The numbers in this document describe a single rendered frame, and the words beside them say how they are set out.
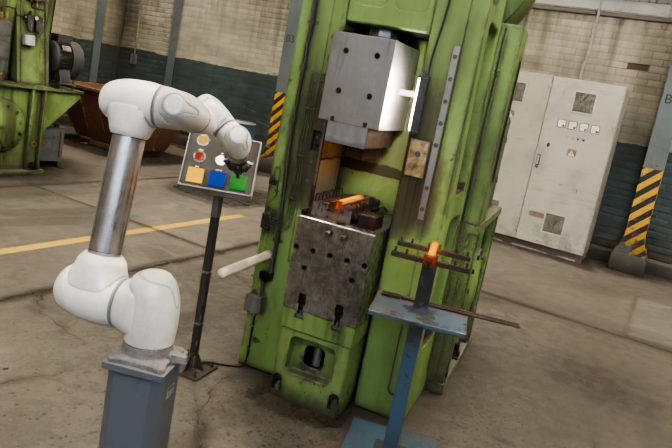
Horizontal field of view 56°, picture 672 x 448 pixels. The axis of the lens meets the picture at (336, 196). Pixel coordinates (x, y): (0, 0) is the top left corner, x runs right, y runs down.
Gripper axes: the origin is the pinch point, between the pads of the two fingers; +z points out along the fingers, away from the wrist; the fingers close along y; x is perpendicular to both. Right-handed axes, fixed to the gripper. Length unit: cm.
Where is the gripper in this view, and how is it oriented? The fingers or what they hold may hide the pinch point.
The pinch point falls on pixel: (238, 172)
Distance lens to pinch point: 285.4
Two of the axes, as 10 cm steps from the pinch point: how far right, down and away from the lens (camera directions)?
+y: 9.8, 1.7, 0.9
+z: -1.4, 3.3, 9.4
